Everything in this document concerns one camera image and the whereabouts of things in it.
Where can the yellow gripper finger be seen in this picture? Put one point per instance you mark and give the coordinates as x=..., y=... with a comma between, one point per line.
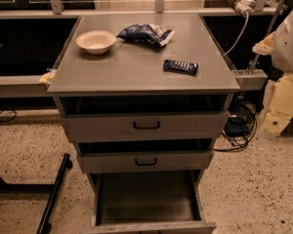
x=280, y=110

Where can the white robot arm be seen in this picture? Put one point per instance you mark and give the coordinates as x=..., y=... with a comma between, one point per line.
x=279, y=45

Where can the grey top drawer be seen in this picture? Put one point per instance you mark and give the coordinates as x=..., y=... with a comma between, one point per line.
x=149, y=126

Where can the grey drawer cabinet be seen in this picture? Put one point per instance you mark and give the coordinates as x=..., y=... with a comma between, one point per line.
x=130, y=79

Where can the grey open bottom drawer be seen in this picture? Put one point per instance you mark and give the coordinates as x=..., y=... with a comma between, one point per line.
x=148, y=203

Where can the grey middle drawer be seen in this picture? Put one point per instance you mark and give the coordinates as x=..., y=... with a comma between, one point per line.
x=129, y=162

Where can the dark blue power box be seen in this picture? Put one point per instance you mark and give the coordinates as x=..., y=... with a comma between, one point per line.
x=236, y=127

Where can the white power strip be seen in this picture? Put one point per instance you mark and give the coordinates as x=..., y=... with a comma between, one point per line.
x=241, y=6

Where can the blue white chip bag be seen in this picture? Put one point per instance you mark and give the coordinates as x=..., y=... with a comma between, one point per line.
x=148, y=34

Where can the white bowl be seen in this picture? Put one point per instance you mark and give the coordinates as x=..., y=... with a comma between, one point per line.
x=96, y=42

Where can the black floor stand frame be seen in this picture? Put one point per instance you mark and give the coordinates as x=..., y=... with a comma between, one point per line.
x=52, y=190

